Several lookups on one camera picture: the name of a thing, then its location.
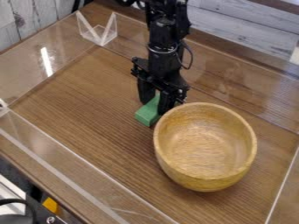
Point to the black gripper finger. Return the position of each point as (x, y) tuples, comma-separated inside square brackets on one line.
[(145, 90), (167, 101)]

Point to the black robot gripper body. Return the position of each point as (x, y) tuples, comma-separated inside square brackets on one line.
[(160, 70)]

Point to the green rectangular block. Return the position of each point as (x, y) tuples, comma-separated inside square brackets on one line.
[(147, 114)]

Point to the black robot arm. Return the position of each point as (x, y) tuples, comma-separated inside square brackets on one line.
[(168, 26)]

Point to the brown wooden bowl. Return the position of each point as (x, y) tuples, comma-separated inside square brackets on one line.
[(206, 146)]

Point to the yellow and black device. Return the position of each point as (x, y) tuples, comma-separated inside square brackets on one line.
[(59, 211)]

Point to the clear acrylic corner bracket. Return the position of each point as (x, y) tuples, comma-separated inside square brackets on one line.
[(99, 34)]

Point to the clear acrylic front wall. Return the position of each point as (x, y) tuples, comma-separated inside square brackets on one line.
[(84, 190)]

